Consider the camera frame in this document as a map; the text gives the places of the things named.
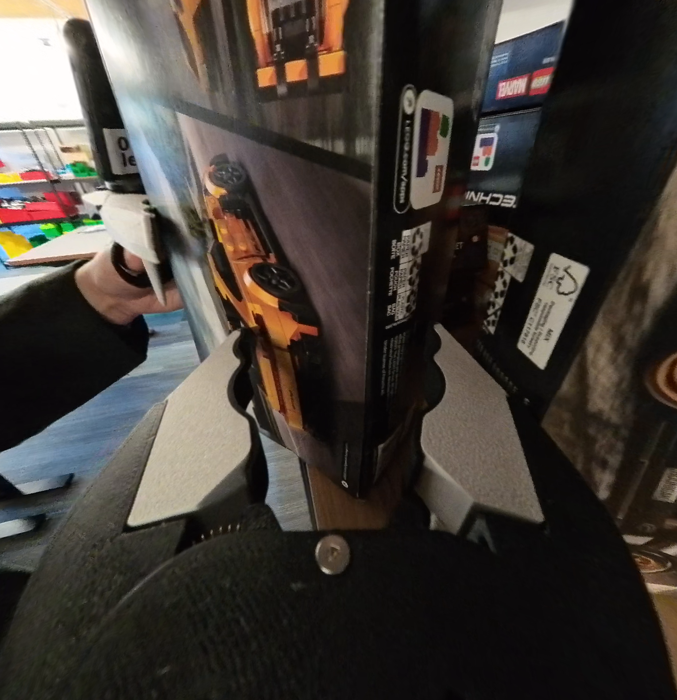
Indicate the large black lego box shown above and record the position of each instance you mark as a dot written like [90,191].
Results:
[590,191]

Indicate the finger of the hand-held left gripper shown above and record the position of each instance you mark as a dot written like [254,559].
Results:
[130,224]
[159,279]

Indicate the grey table brown edge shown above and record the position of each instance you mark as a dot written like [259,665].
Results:
[59,249]

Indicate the orange sports car lego box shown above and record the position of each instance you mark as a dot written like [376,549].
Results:
[327,246]

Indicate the person's left hand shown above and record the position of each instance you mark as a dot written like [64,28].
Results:
[108,295]

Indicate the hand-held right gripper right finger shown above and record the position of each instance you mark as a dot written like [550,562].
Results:
[481,448]

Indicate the black brown lego box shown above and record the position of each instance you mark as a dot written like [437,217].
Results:
[634,410]

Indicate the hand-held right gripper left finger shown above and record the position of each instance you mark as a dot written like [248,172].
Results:
[196,454]

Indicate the blue superhero lego box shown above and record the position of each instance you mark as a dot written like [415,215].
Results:
[524,65]

